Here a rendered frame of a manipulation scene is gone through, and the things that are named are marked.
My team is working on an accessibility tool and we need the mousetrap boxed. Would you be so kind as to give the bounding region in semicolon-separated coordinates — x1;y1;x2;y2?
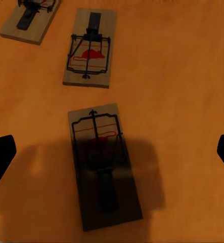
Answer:
67;104;142;232
0;0;63;46
62;7;117;89

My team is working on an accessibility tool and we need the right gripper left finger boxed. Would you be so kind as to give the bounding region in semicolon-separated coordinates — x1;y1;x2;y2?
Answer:
0;135;17;180

